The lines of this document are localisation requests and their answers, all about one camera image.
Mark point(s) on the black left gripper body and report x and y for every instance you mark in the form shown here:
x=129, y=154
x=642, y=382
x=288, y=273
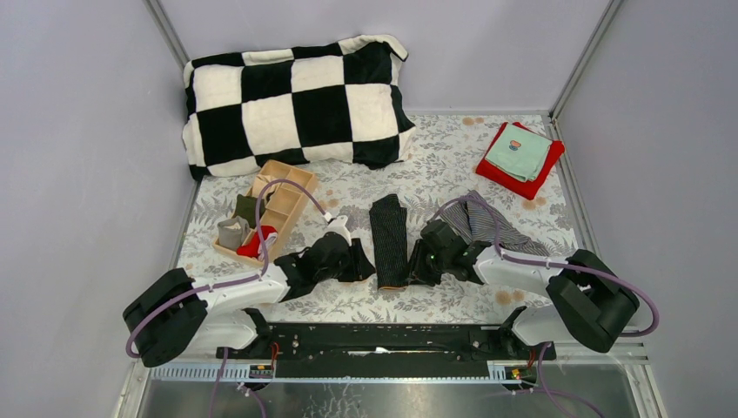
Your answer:
x=350, y=268

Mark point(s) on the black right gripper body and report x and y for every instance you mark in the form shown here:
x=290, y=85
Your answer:
x=427, y=266

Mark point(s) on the grey striped underwear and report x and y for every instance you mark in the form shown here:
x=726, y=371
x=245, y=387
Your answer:
x=474, y=223

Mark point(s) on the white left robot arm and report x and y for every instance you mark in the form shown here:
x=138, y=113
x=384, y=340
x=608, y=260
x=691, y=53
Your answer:
x=180, y=316

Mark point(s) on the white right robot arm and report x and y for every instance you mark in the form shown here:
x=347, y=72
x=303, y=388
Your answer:
x=585, y=304

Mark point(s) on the floral patterned bed sheet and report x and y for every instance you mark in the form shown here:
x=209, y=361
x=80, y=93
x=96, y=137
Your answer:
x=440, y=167

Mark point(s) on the red rolled sock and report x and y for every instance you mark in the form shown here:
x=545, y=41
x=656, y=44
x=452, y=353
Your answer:
x=260, y=243

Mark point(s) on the wooden divided organizer box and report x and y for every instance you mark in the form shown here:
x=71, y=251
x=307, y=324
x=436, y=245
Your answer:
x=284, y=208

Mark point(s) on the beige rolled sock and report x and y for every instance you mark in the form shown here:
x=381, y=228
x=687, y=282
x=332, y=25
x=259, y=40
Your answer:
x=262, y=185

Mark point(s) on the dark green rolled sock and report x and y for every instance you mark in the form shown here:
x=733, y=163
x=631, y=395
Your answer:
x=249, y=208

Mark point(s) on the grey rolled sock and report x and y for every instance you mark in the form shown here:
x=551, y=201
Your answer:
x=232, y=232

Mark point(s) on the red folded garment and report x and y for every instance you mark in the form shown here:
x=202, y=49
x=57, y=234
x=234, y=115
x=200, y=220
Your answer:
x=529, y=189

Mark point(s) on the mint green folded cloth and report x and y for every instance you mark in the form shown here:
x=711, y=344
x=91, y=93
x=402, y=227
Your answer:
x=519, y=153

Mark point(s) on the black white checkered pillow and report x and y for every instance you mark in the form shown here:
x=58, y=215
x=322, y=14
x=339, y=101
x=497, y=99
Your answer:
x=298, y=105

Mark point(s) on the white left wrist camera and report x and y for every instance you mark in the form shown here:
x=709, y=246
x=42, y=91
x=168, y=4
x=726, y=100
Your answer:
x=338, y=225

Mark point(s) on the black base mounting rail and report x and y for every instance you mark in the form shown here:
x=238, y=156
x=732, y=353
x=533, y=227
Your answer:
x=339, y=350

